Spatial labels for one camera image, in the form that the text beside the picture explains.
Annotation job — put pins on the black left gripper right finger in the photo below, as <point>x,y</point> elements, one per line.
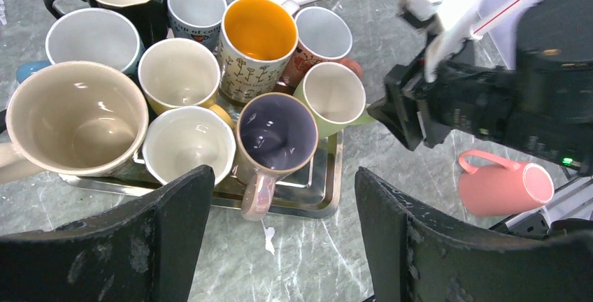
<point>418,253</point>

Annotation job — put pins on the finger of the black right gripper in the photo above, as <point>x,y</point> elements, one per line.
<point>397,112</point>

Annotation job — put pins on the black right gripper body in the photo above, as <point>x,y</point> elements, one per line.
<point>542,106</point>

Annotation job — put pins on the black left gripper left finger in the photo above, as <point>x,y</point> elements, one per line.
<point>143,250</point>

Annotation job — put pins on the light green mug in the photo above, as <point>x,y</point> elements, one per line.
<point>335,96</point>

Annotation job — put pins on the pink mug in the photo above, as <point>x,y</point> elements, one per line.
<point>491,185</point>

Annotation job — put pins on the terracotta brown mug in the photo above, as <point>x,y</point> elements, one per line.
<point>323,37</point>

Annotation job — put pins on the lime green faceted mug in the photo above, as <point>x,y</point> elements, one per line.
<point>183,138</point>

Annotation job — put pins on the pink lidded cup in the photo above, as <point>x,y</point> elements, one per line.
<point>276,135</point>

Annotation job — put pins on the beige teal patterned mug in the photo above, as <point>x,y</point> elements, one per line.
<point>76,118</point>

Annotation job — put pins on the clear glass mug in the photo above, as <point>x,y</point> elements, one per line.
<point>258,38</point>

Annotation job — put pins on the yellow mug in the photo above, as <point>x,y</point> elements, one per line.
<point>178,72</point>

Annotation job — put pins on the blue floral mug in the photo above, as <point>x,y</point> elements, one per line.
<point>90,34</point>

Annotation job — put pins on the grey blue mug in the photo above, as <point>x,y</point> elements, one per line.
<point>197,20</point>

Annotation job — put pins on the steel serving tray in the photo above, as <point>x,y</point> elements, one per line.
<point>312,191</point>

